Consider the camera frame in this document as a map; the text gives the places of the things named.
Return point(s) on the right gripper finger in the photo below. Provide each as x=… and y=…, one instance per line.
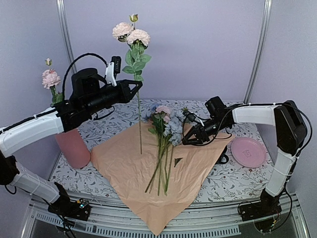
x=189, y=134
x=194, y=141

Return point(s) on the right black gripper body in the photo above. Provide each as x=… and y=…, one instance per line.
x=204, y=136

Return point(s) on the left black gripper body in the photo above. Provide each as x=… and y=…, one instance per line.
x=98, y=101

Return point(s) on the green paper bouquet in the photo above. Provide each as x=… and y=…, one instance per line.
x=155, y=194

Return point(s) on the pale pink rose stem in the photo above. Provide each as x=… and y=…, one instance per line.
x=137, y=41

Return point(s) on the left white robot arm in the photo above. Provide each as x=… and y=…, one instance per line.
x=21, y=134

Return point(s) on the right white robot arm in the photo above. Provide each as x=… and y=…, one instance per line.
x=291, y=133

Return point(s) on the pink cylindrical vase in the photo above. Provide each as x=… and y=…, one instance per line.
x=73, y=148

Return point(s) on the loose dark green leaf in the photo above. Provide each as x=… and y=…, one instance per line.
x=176, y=161

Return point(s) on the dark blue mug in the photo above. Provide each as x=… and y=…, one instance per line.
x=223, y=159

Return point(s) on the pink plate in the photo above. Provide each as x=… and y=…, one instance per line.
x=248, y=152

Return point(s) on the floral patterned table mat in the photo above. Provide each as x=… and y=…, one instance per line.
x=225, y=182

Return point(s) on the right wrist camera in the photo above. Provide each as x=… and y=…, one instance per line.
x=191, y=117

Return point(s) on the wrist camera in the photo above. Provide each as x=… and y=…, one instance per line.
x=114, y=69
x=191, y=117

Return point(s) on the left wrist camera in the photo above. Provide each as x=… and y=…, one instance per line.
x=114, y=69

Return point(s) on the aluminium front rail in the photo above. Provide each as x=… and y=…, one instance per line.
x=110, y=218

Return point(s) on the left aluminium frame post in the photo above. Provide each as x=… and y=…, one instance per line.
x=68, y=46

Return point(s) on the aluminium frame post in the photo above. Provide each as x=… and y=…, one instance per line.
x=259, y=50
x=68, y=46

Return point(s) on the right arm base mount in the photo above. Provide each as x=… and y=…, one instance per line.
x=265, y=207

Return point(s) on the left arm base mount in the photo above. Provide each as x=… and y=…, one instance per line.
x=79, y=209

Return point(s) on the right aluminium frame post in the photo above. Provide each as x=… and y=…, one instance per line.
x=259, y=50

